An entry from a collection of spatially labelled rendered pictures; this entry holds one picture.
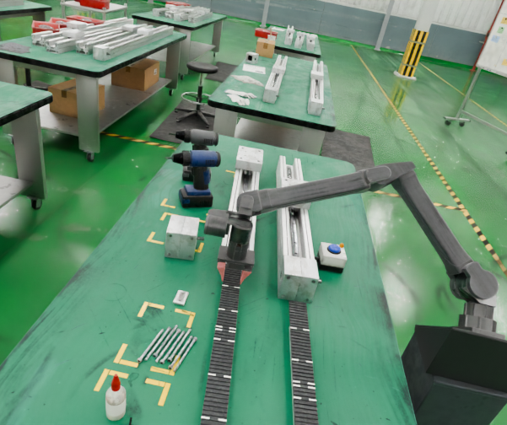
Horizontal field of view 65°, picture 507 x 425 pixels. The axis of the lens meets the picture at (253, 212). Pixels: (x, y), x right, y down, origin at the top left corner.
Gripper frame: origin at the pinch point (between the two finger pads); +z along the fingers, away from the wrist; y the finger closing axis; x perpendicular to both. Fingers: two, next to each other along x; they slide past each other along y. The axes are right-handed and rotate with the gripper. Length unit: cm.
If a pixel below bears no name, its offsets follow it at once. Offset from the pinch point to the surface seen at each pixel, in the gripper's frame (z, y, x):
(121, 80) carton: 47, 148, -368
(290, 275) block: -6.7, -15.9, 2.2
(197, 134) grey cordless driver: -19, 22, -62
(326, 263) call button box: -0.8, -29.9, -14.7
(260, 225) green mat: 2.0, -8.1, -35.9
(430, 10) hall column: -87, -377, -967
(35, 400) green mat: 3, 35, 43
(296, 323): -0.8, -18.3, 14.4
